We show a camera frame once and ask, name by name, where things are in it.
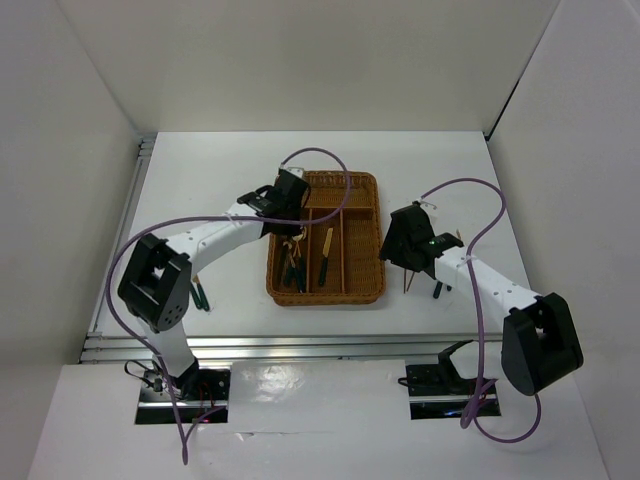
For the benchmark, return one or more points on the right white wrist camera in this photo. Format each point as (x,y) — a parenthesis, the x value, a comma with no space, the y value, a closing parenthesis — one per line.
(427,205)

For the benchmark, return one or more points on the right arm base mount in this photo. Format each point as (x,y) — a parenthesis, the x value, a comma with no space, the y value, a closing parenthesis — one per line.
(436,390)

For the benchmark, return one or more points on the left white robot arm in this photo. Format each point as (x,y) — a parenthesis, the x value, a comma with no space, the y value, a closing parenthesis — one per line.
(161,281)

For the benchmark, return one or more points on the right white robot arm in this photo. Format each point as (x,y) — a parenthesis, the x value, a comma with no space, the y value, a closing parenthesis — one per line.
(539,344)

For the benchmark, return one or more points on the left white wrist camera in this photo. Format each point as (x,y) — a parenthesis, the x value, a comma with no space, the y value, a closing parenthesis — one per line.
(296,171)

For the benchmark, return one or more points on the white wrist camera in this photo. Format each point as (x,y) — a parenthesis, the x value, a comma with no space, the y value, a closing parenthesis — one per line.
(427,205)
(296,171)

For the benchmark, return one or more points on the wicker cutlery tray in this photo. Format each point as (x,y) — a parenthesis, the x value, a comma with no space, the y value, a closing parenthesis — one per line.
(335,262)

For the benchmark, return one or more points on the gold knife green handle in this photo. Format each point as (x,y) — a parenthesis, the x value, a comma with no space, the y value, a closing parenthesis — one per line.
(325,257)
(205,305)

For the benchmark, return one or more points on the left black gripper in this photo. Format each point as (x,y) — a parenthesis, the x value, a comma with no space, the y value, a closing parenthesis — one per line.
(290,229)

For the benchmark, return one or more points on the large gold spoon green handle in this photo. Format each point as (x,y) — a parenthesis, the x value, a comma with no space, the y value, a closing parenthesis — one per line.
(301,266)

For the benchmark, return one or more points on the small gold spoon green handle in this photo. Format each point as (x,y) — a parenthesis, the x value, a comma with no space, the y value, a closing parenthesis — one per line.
(289,268)

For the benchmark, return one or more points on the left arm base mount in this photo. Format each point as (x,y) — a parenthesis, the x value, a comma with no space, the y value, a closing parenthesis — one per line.
(208,396)

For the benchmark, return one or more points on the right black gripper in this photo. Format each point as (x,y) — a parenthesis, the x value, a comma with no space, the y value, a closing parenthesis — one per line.
(390,249)

